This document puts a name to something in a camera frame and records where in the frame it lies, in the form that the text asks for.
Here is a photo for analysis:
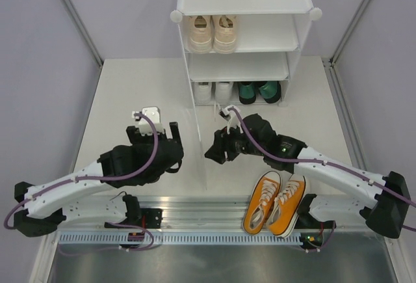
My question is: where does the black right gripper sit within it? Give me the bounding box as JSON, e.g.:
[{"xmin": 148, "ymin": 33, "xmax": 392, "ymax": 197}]
[{"xmin": 205, "ymin": 119, "xmax": 266, "ymax": 163}]

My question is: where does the clear cabinet door panel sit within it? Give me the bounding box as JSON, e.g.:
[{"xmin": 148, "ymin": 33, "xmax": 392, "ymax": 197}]
[{"xmin": 188, "ymin": 104, "xmax": 207, "ymax": 191}]

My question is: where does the white sneaker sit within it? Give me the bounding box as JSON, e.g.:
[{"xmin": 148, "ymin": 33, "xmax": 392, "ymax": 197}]
[
  {"xmin": 194, "ymin": 82, "xmax": 212, "ymax": 104},
  {"xmin": 213, "ymin": 81, "xmax": 233, "ymax": 120}
]

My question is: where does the orange sneaker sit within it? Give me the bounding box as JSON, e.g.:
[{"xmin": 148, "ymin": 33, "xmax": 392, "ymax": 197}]
[
  {"xmin": 266, "ymin": 174, "xmax": 308, "ymax": 237},
  {"xmin": 242, "ymin": 171, "xmax": 281, "ymax": 235}
]

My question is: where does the green pointed shoe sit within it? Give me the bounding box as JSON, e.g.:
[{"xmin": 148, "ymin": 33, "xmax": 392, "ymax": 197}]
[
  {"xmin": 238, "ymin": 81, "xmax": 257, "ymax": 105},
  {"xmin": 257, "ymin": 81, "xmax": 281, "ymax": 103}
]

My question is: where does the beige sneaker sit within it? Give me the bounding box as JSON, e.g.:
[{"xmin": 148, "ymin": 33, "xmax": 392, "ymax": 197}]
[
  {"xmin": 188, "ymin": 16, "xmax": 213, "ymax": 54},
  {"xmin": 212, "ymin": 15, "xmax": 237, "ymax": 54}
]

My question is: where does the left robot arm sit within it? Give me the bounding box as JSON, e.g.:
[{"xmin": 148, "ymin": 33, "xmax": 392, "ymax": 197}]
[{"xmin": 4, "ymin": 122, "xmax": 184, "ymax": 237}]

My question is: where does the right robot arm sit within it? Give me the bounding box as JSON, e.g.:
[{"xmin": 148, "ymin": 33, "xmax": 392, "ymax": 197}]
[{"xmin": 205, "ymin": 108, "xmax": 415, "ymax": 239}]

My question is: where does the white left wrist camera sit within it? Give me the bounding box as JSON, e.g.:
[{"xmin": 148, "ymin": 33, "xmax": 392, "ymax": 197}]
[{"xmin": 132, "ymin": 107, "xmax": 164, "ymax": 135}]

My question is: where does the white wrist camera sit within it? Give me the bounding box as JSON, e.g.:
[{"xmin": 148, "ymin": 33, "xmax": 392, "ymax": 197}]
[
  {"xmin": 219, "ymin": 105, "xmax": 242, "ymax": 135},
  {"xmin": 132, "ymin": 107, "xmax": 164, "ymax": 135}
]

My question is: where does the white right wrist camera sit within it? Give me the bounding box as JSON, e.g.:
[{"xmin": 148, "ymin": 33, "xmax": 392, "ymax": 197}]
[{"xmin": 219, "ymin": 105, "xmax": 242, "ymax": 135}]

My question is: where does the aluminium mounting rail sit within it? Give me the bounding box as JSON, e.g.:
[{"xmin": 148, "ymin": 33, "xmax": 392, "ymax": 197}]
[{"xmin": 58, "ymin": 195, "xmax": 400, "ymax": 232}]

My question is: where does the white slotted cable duct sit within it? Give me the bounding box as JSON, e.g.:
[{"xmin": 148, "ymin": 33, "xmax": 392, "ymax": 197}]
[{"xmin": 58, "ymin": 231, "xmax": 303, "ymax": 246}]

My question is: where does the left aluminium frame post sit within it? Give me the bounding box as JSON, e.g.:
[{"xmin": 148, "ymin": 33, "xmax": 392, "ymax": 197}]
[{"xmin": 60, "ymin": 0, "xmax": 104, "ymax": 68}]

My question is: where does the aluminium frame post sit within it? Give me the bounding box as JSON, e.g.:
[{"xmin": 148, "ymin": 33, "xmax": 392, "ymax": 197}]
[
  {"xmin": 60, "ymin": 0, "xmax": 104, "ymax": 68},
  {"xmin": 329, "ymin": 0, "xmax": 373, "ymax": 66}
]

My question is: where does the right aluminium frame post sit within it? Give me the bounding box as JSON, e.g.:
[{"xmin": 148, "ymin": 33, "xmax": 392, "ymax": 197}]
[{"xmin": 329, "ymin": 0, "xmax": 373, "ymax": 66}]

